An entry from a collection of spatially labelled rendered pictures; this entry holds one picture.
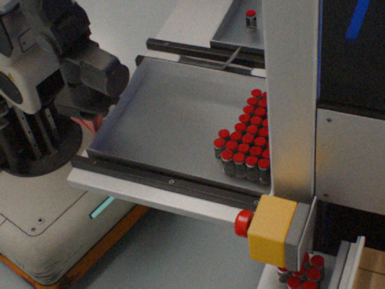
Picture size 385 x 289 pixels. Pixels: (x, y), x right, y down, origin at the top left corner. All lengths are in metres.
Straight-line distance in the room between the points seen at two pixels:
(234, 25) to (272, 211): 0.62
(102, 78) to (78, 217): 0.94
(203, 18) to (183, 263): 0.90
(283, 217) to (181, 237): 1.26
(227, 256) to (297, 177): 1.20
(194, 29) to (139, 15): 1.55
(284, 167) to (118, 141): 0.43
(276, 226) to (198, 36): 0.64
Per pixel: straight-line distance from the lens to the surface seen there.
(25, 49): 1.65
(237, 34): 1.47
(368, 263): 1.04
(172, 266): 2.14
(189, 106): 1.32
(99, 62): 1.09
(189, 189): 1.16
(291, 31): 0.77
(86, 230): 2.01
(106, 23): 3.04
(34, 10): 1.07
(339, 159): 0.91
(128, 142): 1.28
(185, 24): 1.51
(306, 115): 0.86
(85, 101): 1.19
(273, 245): 0.95
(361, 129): 0.86
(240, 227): 0.97
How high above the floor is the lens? 1.81
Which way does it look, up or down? 48 degrees down
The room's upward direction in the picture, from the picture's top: 10 degrees counter-clockwise
